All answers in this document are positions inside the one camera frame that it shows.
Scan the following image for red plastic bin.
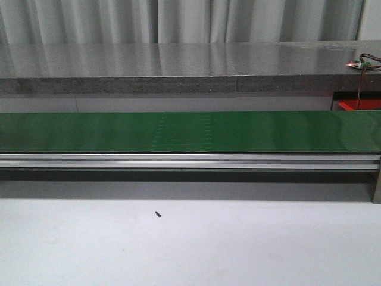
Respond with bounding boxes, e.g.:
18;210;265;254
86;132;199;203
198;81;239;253
338;99;381;111

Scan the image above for grey stone counter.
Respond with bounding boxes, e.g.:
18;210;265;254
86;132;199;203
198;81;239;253
1;41;380;94

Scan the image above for red and black wires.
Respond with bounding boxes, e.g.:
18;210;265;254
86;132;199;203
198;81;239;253
355;53;381;111

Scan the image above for grey conveyor support leg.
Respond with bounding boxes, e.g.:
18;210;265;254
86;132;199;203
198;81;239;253
372;167;381;204

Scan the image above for small green circuit board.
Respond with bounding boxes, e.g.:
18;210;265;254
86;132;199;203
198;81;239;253
346;60;371;70

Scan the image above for aluminium conveyor side rail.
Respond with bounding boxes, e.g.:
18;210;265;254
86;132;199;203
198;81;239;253
1;153;380;171

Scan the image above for grey curtain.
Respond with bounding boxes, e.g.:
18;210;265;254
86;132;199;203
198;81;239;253
1;0;364;44

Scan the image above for green conveyor belt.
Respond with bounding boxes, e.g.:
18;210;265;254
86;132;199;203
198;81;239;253
1;111;380;153

